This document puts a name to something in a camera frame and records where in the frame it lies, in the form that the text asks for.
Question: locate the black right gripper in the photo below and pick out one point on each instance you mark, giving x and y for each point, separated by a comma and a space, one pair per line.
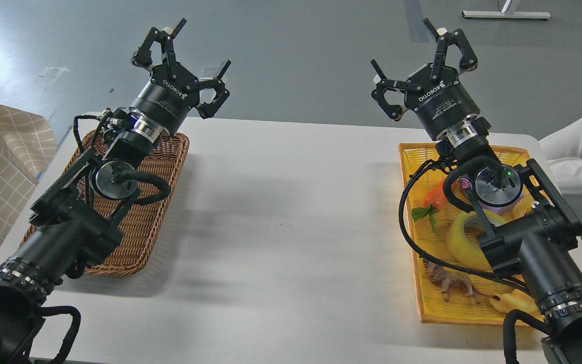
440, 101

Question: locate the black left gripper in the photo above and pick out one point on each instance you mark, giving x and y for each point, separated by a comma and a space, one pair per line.
165, 96

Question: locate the yellow tape roll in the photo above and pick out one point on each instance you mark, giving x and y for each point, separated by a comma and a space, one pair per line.
462, 246

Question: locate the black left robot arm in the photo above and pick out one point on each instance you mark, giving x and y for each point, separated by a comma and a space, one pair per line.
77, 219

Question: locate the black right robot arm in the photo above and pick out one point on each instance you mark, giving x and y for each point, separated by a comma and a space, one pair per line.
529, 227

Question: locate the white metal stand base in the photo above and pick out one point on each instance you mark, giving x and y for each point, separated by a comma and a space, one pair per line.
506, 11

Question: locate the small dark can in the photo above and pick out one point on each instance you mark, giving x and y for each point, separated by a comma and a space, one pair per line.
464, 183

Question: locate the orange toy carrot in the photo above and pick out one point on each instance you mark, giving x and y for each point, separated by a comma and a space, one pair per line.
433, 204

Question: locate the purple sponge block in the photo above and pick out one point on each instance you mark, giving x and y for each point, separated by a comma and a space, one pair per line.
502, 209

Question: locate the brown toy lion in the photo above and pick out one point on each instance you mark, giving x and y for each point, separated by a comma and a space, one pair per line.
446, 280

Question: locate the yellow plastic basket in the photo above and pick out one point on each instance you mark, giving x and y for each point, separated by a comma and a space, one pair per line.
431, 304

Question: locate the yellow toy croissant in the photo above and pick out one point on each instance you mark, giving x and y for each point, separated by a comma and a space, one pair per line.
506, 302

